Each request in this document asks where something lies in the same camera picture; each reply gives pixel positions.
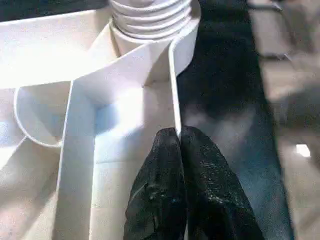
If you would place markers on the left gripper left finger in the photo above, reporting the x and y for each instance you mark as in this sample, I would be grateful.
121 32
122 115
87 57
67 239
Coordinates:
160 187

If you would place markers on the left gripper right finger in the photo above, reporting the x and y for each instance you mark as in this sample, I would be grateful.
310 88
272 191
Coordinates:
215 195

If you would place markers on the white plastic table top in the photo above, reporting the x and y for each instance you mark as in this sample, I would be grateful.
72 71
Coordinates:
75 100

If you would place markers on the white plastic table leg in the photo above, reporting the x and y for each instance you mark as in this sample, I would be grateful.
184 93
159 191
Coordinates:
150 17

